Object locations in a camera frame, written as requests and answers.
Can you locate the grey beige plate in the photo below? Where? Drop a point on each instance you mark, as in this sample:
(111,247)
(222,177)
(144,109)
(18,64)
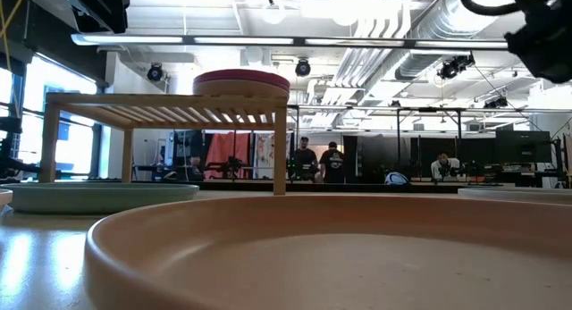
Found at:
(514,195)

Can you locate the salmon pink plate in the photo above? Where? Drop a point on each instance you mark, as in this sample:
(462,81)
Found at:
(241,89)

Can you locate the brown terracotta plate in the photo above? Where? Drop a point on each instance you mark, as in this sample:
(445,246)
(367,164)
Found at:
(313,265)

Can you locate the teal grey plate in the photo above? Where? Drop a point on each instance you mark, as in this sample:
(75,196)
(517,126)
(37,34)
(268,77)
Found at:
(98,198)

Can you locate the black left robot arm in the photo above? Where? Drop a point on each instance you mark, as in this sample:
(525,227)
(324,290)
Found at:
(103,8)

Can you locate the wooden slatted shelf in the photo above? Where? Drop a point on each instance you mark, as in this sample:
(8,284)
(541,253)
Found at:
(170,100)

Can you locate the black ceiling spotlight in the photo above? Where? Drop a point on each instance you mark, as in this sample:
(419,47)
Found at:
(155,72)
(302,68)
(453,68)

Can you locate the large black background monitor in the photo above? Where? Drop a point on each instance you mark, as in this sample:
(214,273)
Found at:
(523,147)

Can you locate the person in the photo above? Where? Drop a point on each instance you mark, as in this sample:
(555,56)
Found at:
(333,165)
(306,162)
(444,167)
(195,167)

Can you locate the white blue rugby ball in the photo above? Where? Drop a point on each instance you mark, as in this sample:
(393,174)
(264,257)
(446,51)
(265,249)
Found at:
(397,179)

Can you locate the round pendant lamp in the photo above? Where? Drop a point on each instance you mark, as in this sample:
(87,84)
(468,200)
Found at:
(273,13)

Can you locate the long ceiling light bar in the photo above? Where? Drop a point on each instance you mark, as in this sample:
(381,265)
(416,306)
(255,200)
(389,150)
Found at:
(246,40)

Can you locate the orange hanging cloth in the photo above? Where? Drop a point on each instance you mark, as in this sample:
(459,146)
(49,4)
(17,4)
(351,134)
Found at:
(223,151)

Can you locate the silver ventilation duct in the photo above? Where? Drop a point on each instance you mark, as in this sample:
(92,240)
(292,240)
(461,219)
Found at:
(447,19)

